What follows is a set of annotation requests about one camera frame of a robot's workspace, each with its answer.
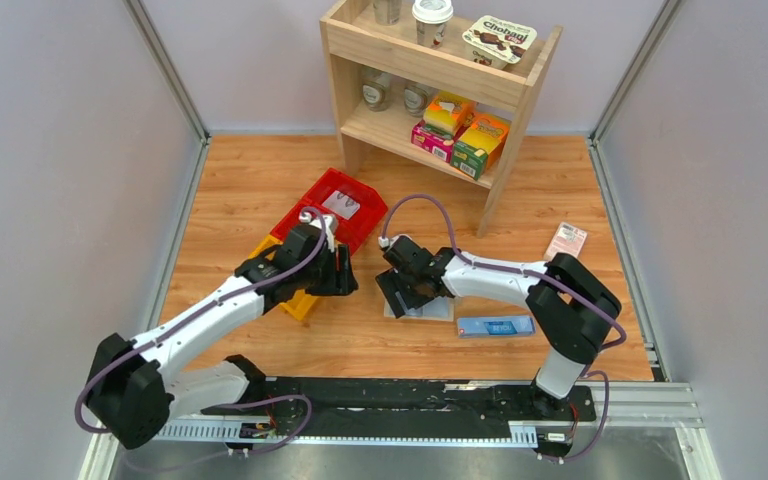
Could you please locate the green yellow juice carton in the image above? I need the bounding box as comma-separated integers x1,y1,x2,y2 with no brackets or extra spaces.
450,112,510,180

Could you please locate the pink orange juice carton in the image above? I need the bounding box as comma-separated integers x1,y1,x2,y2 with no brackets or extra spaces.
410,91,477,164

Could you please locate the Chobani yogurt cup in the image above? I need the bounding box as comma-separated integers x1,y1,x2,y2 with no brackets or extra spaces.
462,15,537,70

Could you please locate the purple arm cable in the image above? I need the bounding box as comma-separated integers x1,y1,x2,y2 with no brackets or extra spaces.
75,206,330,456
379,193,628,464

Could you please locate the pink snack packet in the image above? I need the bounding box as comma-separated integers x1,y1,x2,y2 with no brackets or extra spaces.
543,222,588,261

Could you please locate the paper coffee cup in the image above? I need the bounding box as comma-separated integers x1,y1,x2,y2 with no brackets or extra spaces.
411,0,454,48

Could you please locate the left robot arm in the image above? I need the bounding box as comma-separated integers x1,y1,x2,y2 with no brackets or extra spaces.
74,207,358,450

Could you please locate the right glass water bottle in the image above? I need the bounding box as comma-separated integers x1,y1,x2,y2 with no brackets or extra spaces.
403,80,435,117

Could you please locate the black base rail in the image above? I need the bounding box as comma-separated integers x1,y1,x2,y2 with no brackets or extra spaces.
199,376,599,441

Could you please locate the blue gum pack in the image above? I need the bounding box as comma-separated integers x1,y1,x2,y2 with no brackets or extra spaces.
456,315,537,338

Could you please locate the red plastic bin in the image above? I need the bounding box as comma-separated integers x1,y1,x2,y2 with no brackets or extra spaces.
299,168,389,254
270,212,299,242

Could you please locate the metal can on shelf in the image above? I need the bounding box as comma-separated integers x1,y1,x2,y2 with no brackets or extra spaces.
372,0,402,26

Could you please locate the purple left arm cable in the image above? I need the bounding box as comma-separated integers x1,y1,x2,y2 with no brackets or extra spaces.
75,206,330,456

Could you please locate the yellow plastic bin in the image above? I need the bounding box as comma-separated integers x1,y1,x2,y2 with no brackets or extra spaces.
249,234,318,325

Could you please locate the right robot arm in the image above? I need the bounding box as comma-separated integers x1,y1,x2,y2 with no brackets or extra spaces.
375,235,622,400

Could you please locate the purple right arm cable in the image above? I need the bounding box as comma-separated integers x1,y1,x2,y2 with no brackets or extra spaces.
379,193,628,464

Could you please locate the white paper in bin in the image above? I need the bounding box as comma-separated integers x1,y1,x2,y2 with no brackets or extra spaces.
322,190,361,220

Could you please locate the wooden shelf unit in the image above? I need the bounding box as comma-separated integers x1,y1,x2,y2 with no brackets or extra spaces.
319,0,563,198

